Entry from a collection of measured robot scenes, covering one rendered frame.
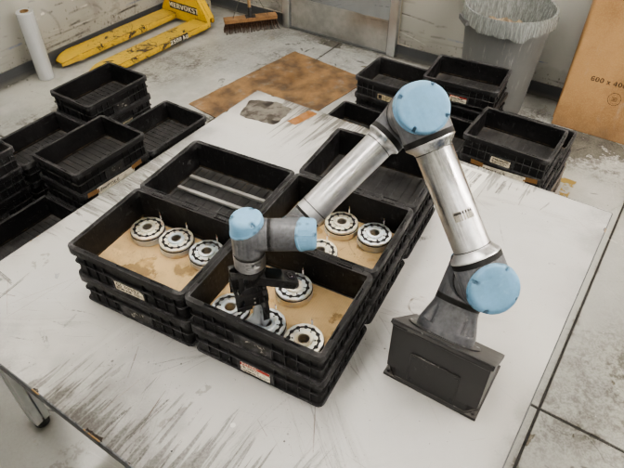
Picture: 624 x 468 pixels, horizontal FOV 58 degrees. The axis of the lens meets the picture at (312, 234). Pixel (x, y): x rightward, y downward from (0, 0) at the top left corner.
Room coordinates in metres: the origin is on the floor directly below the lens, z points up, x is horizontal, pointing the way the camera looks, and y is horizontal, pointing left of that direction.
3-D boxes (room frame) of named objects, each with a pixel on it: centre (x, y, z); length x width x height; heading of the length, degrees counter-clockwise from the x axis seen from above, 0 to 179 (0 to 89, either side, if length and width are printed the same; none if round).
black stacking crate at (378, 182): (1.51, -0.20, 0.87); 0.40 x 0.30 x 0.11; 62
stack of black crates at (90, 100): (2.69, 1.10, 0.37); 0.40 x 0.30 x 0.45; 146
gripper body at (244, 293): (0.93, 0.15, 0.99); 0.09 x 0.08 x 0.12; 110
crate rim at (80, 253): (1.17, 0.44, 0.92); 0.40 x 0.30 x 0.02; 62
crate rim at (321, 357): (0.98, 0.08, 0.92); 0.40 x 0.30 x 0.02; 62
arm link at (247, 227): (0.94, 0.14, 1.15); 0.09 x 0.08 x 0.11; 91
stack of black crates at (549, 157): (2.23, -0.94, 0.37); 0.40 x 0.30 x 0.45; 56
